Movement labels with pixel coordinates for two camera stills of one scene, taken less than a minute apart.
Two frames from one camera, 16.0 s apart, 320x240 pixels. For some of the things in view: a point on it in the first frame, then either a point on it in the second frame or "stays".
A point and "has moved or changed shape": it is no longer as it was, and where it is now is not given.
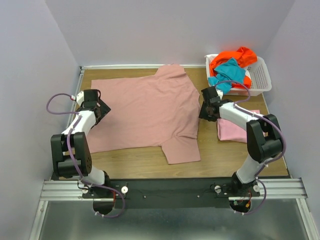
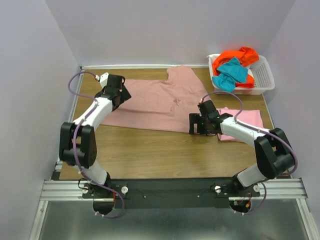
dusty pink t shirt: x=162 y=108 has moved or changed shape
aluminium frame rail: x=69 y=190 stays
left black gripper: x=104 y=109 to x=124 y=94
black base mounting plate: x=168 y=193 stays
